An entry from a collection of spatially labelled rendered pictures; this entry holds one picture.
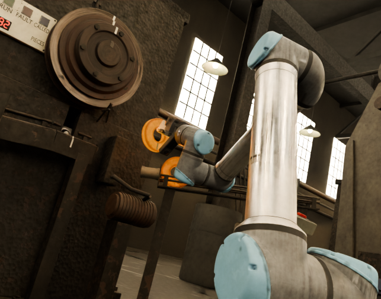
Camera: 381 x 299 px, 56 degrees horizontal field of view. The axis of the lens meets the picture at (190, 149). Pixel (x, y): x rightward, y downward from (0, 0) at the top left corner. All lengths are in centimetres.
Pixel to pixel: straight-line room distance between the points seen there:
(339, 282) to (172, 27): 182
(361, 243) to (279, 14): 516
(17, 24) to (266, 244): 149
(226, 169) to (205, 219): 279
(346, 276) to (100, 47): 134
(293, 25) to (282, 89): 702
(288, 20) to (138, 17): 588
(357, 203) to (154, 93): 232
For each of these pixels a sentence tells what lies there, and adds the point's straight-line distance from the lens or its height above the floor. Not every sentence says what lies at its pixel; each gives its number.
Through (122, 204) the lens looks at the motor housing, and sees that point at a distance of 159.
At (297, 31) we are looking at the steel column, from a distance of 802.
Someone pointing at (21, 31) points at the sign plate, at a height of 110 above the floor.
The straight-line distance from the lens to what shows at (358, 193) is 372.
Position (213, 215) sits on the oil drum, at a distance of 410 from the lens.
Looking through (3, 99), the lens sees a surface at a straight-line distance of 138.
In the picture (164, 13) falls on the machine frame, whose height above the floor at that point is 164.
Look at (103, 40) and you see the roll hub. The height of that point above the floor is 117.
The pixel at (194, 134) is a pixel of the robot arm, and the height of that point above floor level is 78.
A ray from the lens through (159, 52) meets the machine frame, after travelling 218.
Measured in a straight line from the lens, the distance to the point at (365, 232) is 358.
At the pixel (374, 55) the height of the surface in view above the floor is 606.
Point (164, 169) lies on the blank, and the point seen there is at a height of 70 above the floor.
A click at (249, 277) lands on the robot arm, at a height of 35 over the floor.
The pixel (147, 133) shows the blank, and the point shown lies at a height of 81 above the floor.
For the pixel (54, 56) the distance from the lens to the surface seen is 171.
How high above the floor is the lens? 38
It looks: 15 degrees up
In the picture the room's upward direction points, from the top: 14 degrees clockwise
